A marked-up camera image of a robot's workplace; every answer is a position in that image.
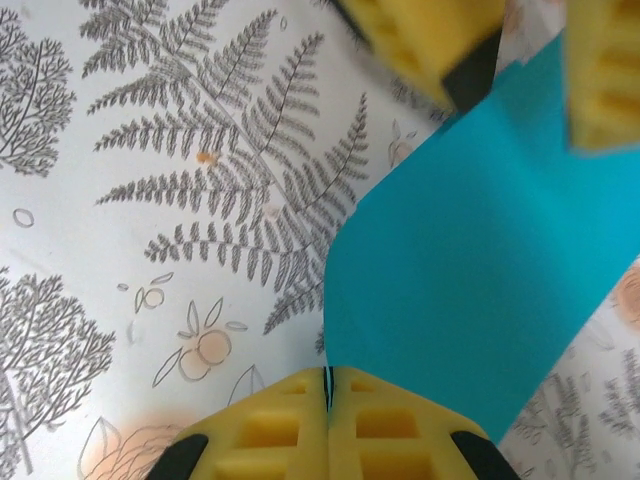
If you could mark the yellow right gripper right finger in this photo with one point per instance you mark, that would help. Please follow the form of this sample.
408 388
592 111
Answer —
400 435

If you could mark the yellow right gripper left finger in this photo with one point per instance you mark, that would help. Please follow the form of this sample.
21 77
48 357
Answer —
260 435

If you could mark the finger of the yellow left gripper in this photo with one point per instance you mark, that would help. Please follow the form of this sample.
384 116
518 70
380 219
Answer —
425 35
605 75

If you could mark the blue paper sheet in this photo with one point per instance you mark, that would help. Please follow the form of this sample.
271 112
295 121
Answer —
450 250

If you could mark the floral patterned table cover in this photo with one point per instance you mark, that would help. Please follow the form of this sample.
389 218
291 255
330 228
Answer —
150 200

